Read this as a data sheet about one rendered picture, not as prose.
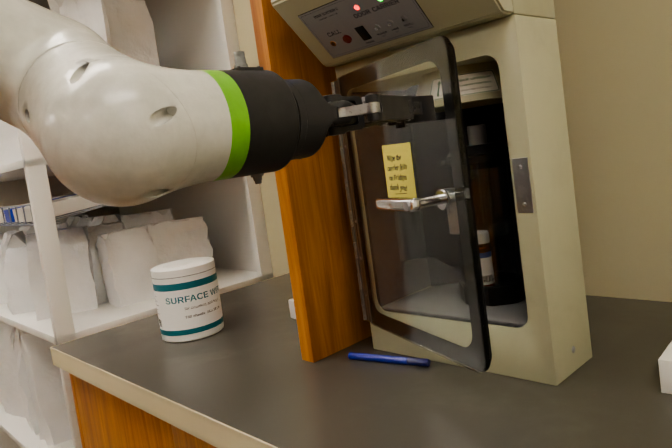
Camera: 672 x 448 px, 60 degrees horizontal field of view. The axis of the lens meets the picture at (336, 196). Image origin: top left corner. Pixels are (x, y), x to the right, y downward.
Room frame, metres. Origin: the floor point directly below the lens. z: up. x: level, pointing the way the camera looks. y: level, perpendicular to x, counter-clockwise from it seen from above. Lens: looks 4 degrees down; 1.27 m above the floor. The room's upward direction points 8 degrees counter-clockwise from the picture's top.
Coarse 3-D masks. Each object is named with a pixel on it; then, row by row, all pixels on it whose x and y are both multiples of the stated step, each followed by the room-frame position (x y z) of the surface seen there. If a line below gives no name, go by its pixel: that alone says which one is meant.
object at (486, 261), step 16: (496, 160) 0.84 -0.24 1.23; (480, 176) 0.85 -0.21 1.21; (496, 176) 0.85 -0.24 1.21; (480, 192) 0.85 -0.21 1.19; (496, 192) 0.85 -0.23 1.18; (512, 192) 0.86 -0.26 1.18; (480, 208) 0.85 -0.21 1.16; (496, 208) 0.85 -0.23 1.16; (512, 208) 0.86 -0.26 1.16; (480, 224) 0.85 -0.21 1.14; (496, 224) 0.85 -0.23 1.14; (512, 224) 0.86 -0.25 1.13; (480, 240) 0.85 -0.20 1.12; (496, 240) 0.85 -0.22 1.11; (512, 240) 0.86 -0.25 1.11; (480, 256) 0.86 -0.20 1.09; (496, 256) 0.85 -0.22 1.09; (512, 256) 0.85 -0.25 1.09; (496, 272) 0.85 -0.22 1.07; (512, 272) 0.85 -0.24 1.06
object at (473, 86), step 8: (472, 64) 0.83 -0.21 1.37; (480, 64) 0.83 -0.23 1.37; (488, 64) 0.83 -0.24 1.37; (496, 64) 0.83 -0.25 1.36; (464, 72) 0.83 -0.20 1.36; (472, 72) 0.82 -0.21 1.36; (480, 72) 0.82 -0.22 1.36; (488, 72) 0.82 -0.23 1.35; (496, 72) 0.82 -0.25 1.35; (464, 80) 0.82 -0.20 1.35; (472, 80) 0.82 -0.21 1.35; (480, 80) 0.81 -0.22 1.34; (488, 80) 0.81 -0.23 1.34; (496, 80) 0.82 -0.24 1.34; (464, 88) 0.82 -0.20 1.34; (472, 88) 0.81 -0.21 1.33; (480, 88) 0.81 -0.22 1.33; (488, 88) 0.81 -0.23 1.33; (496, 88) 0.81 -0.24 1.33; (464, 96) 0.81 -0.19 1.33; (472, 96) 0.81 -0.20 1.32; (480, 96) 0.81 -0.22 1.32; (488, 96) 0.80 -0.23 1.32; (496, 96) 0.81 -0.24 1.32; (464, 104) 0.97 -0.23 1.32; (472, 104) 0.97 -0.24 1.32; (480, 104) 0.97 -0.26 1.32; (488, 104) 0.96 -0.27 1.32
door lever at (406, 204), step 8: (440, 192) 0.70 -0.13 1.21; (376, 200) 0.75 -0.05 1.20; (384, 200) 0.73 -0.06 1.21; (392, 200) 0.71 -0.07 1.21; (400, 200) 0.70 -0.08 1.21; (408, 200) 0.68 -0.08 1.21; (416, 200) 0.68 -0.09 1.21; (424, 200) 0.69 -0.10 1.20; (432, 200) 0.69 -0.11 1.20; (440, 200) 0.69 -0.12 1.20; (448, 200) 0.69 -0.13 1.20; (384, 208) 0.74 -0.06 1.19; (392, 208) 0.72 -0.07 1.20; (400, 208) 0.70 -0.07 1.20; (408, 208) 0.68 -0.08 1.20; (416, 208) 0.68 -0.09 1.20; (440, 208) 0.70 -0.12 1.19
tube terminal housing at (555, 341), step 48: (528, 0) 0.75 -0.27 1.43; (480, 48) 0.76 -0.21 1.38; (528, 48) 0.74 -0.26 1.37; (528, 96) 0.73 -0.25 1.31; (528, 144) 0.72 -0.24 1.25; (528, 240) 0.73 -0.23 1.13; (576, 240) 0.79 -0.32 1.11; (528, 288) 0.74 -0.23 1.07; (576, 288) 0.78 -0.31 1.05; (384, 336) 0.93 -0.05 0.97; (528, 336) 0.74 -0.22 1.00; (576, 336) 0.77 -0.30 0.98
